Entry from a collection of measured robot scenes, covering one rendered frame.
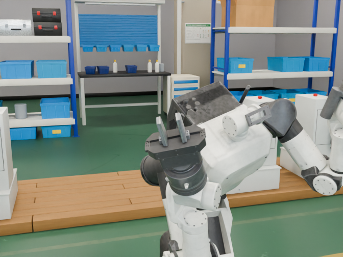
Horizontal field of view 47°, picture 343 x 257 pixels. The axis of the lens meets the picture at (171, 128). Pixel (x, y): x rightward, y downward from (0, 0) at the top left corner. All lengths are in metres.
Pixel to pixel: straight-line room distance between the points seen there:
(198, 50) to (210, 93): 5.96
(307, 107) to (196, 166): 2.78
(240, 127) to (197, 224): 0.31
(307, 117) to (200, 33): 4.04
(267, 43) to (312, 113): 6.96
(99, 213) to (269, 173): 1.39
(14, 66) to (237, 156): 4.46
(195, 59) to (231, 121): 6.16
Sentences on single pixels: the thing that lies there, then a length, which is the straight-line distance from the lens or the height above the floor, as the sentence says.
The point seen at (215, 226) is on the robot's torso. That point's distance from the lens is 1.53.
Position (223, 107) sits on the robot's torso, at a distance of 1.29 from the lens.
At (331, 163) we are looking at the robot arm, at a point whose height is 0.89.
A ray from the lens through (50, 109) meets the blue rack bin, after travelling 5.46.
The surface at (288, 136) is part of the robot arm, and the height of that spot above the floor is 0.96.
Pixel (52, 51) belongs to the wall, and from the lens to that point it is 9.08.
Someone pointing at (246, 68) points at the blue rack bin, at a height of 0.86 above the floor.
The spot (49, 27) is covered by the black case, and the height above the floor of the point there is 1.43.
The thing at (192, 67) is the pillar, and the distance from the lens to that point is 7.25.
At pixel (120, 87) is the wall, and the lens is 9.24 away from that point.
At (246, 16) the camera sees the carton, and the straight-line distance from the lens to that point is 6.04.
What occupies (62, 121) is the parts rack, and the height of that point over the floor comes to 0.23.
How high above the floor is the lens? 1.28
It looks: 13 degrees down
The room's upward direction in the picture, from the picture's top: straight up
